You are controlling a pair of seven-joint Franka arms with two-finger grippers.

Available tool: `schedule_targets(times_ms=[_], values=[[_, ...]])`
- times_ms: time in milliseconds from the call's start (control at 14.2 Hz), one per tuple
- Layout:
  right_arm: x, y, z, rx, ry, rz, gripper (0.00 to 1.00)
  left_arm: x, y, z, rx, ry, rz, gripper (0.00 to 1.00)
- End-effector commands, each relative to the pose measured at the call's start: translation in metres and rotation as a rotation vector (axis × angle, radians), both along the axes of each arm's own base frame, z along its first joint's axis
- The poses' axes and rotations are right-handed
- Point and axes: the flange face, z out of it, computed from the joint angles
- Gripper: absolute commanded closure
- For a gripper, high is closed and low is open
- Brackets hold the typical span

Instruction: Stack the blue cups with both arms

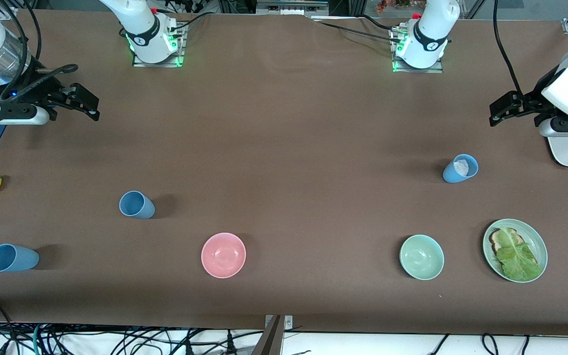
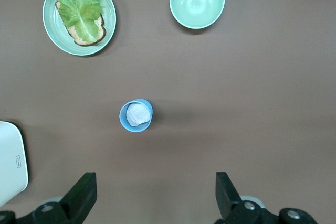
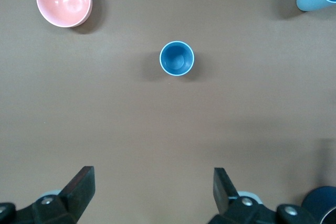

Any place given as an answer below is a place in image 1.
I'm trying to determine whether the blue plastic cup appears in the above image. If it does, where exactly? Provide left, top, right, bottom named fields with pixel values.
left=119, top=190, right=156, bottom=219
left=0, top=244, right=40, bottom=273

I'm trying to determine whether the green lettuce leaf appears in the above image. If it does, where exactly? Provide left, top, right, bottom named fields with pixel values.
left=496, top=228, right=543, bottom=282

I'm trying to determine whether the metal table clamp bracket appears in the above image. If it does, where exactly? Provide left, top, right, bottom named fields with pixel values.
left=264, top=315, right=294, bottom=332

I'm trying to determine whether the pale green bowl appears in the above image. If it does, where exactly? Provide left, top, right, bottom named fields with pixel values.
left=399, top=234, right=445, bottom=281

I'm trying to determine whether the dark metal mount bar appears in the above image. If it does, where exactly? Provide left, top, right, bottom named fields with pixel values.
left=251, top=316, right=285, bottom=355

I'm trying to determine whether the blue cup with white filling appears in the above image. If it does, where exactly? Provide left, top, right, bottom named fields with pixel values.
left=443, top=154, right=479, bottom=184

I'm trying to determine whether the black cable to right base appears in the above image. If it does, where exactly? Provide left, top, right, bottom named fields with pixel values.
left=168, top=12, right=213, bottom=33

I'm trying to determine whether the toast slice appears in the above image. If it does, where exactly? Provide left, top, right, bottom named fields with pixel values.
left=489, top=227, right=538, bottom=267

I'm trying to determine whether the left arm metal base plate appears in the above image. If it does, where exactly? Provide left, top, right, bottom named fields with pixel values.
left=391, top=27, right=444, bottom=74

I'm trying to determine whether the pink bowl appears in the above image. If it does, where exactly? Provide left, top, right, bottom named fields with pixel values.
left=201, top=232, right=247, bottom=279

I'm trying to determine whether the pale green plate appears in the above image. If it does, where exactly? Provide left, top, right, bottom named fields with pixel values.
left=483, top=218, right=548, bottom=284

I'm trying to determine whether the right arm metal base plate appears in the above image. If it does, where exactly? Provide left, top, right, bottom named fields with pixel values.
left=132, top=22, right=186, bottom=68

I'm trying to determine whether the grey metal frame box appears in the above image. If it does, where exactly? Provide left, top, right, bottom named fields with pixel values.
left=256, top=0, right=329, bottom=16

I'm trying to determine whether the black cable to left base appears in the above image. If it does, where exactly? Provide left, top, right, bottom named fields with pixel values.
left=311, top=15, right=405, bottom=43

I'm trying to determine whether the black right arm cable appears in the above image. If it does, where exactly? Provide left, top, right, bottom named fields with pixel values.
left=0, top=0, right=80, bottom=104

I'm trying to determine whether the black cable to base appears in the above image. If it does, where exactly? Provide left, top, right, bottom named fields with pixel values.
left=168, top=12, right=213, bottom=33
left=311, top=15, right=405, bottom=43

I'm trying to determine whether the brown table cover mat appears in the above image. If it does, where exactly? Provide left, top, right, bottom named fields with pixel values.
left=0, top=9, right=568, bottom=337

